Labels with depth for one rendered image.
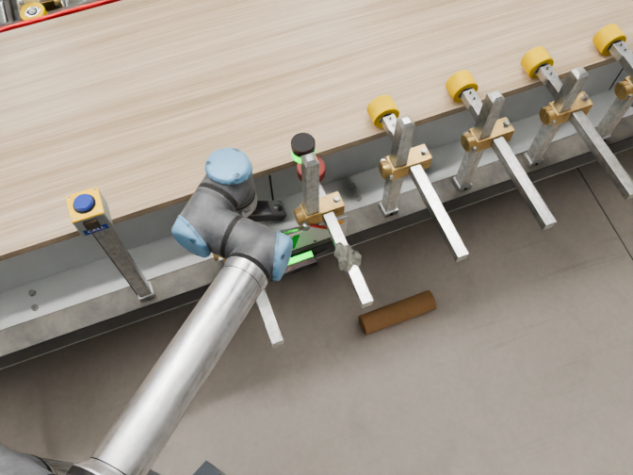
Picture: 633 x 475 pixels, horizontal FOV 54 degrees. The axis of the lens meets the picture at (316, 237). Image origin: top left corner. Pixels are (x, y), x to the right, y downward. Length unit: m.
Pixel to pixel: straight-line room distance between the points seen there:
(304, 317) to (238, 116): 0.97
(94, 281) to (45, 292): 0.15
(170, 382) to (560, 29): 1.65
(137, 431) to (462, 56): 1.48
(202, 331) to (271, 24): 1.25
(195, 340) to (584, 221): 2.14
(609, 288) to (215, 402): 1.65
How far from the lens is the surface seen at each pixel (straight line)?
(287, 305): 2.51
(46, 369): 2.65
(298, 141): 1.52
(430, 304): 2.48
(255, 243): 1.16
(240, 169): 1.24
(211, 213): 1.20
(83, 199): 1.39
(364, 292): 1.61
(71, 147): 1.91
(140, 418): 1.01
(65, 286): 2.03
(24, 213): 1.84
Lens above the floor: 2.36
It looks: 64 degrees down
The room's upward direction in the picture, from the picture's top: 1 degrees counter-clockwise
